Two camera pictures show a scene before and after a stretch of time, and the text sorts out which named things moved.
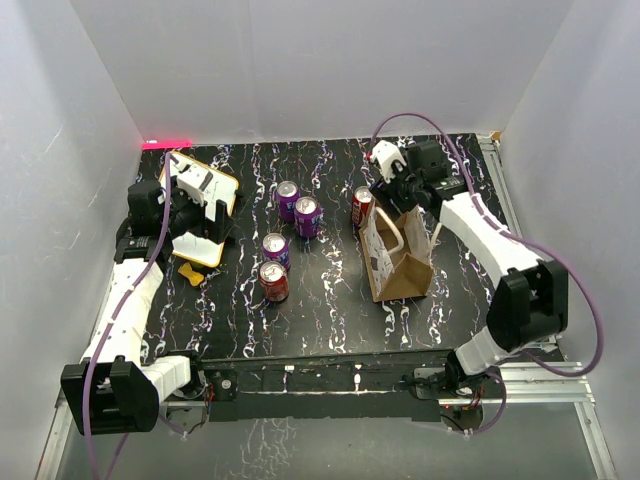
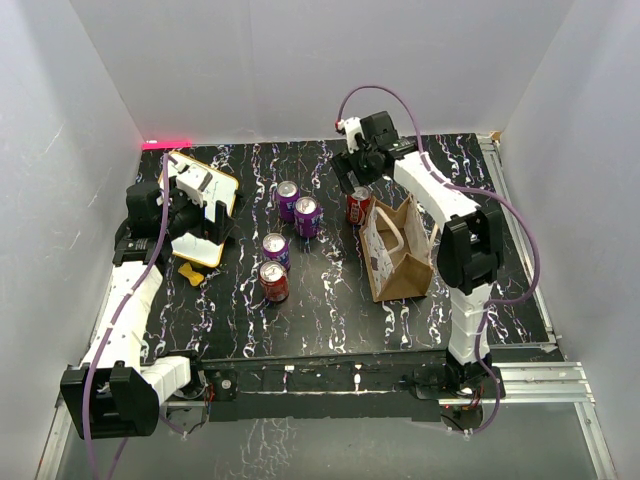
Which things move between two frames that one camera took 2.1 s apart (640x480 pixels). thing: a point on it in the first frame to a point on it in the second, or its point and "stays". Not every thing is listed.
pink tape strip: x=167 y=144 stays
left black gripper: x=215 y=230 stays
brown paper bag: x=397 y=253 stays
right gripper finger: x=380 y=191 to x=342 y=166
